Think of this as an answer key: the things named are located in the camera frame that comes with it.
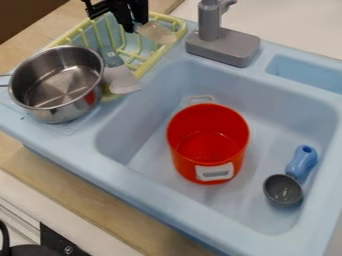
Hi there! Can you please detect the blue toy sink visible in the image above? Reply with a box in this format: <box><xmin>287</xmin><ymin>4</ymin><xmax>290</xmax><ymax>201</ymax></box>
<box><xmin>0</xmin><ymin>16</ymin><xmax>342</xmax><ymax>256</ymax></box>

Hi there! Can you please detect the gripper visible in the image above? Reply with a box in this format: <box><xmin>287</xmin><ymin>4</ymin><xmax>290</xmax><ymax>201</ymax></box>
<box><xmin>80</xmin><ymin>0</ymin><xmax>151</xmax><ymax>34</ymax></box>

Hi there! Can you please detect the grey scoop with blue handle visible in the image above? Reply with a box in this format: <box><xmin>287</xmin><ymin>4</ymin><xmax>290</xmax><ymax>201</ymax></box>
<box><xmin>261</xmin><ymin>144</ymin><xmax>320</xmax><ymax>208</ymax></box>

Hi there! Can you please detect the grey tap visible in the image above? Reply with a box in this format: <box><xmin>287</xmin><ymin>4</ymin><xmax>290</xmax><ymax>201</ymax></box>
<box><xmin>184</xmin><ymin>0</ymin><xmax>262</xmax><ymax>69</ymax></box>

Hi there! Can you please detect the yellow dish rack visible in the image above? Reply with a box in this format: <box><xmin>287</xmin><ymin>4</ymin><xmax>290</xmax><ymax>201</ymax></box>
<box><xmin>44</xmin><ymin>11</ymin><xmax>189</xmax><ymax>103</ymax></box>

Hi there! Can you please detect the red pot with white handles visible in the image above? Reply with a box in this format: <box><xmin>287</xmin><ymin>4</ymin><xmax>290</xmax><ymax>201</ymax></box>
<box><xmin>165</xmin><ymin>95</ymin><xmax>252</xmax><ymax>185</ymax></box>

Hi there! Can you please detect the clear plastic cup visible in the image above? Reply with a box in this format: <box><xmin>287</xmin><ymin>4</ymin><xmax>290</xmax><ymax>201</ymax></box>
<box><xmin>134</xmin><ymin>21</ymin><xmax>180</xmax><ymax>46</ymax></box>

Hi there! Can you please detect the silver pot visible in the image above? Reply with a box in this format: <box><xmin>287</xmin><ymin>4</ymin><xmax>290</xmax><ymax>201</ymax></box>
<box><xmin>0</xmin><ymin>45</ymin><xmax>107</xmax><ymax>125</ymax></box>

